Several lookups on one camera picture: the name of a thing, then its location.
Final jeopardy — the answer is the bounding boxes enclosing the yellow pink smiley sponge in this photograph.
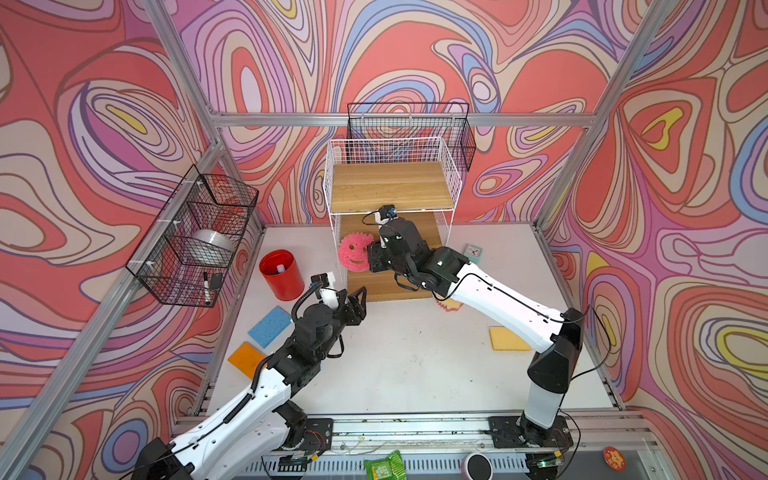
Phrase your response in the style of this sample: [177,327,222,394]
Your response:
[436,299,463,312]

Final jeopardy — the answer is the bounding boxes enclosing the white wire wooden shelf rack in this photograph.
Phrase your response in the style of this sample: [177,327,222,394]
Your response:
[322,137,463,305]

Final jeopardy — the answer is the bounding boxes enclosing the blue rectangular sponge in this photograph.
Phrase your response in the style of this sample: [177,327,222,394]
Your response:
[248,306,292,349]

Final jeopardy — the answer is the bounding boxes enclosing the black marker pen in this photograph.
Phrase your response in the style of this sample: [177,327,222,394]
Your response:
[202,272,212,306]

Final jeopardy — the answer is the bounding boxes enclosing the black white round speaker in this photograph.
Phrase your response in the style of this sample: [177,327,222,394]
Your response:
[460,452,494,480]

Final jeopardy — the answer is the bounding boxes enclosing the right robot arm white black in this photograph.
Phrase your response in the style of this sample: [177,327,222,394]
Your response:
[367,209,586,435]

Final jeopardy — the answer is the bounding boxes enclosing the mint square alarm clock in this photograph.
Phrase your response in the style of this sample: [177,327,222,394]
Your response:
[463,244,483,264]

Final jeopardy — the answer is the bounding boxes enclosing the black wire basket left wall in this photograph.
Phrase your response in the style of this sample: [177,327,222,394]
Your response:
[126,166,259,308]

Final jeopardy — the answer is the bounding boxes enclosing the red cylindrical cup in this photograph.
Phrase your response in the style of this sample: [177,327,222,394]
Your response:
[259,249,304,302]

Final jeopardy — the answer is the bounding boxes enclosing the pink smiley scrub sponge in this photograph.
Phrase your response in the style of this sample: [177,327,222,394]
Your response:
[338,232,374,273]

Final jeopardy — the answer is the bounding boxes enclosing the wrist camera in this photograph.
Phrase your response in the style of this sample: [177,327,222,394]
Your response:
[374,204,398,226]
[310,272,339,310]

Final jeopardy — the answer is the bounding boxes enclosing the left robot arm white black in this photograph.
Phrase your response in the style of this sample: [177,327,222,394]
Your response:
[125,281,367,479]

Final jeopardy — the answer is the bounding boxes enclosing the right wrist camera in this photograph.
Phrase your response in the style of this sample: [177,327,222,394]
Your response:
[374,204,398,226]

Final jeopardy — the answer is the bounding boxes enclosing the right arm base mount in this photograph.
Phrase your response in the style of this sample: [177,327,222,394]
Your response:
[483,415,578,471]

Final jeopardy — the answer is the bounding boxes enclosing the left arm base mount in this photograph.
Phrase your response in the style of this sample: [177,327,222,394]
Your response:
[261,401,334,479]

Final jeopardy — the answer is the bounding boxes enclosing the red round sticker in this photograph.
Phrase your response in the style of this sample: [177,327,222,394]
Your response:
[603,446,627,472]

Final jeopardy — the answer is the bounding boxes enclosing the green snack packet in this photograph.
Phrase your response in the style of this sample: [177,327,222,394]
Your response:
[364,450,407,480]

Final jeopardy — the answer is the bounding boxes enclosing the black wire basket back wall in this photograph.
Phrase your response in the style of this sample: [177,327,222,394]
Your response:
[347,99,476,173]

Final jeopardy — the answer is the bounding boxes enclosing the orange yellow rectangular sponge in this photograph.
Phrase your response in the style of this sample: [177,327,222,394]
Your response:
[228,342,266,378]

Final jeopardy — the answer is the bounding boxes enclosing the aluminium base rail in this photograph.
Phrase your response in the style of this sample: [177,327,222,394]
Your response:
[157,410,668,480]

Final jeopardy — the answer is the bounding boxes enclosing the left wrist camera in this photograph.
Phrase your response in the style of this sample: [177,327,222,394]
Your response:
[310,272,339,310]

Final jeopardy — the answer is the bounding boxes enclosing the black wire basket wall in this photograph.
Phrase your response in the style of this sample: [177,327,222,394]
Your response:
[347,99,476,173]
[126,166,259,308]

